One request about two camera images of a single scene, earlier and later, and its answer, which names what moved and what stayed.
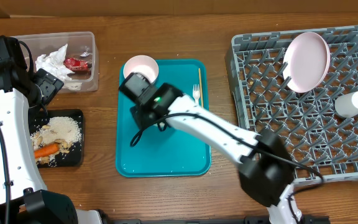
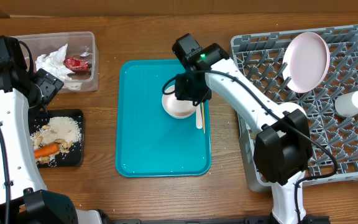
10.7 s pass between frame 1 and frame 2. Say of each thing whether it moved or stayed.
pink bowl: moved
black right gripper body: moved
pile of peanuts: stayed
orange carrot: stayed
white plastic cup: stayed
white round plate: stayed
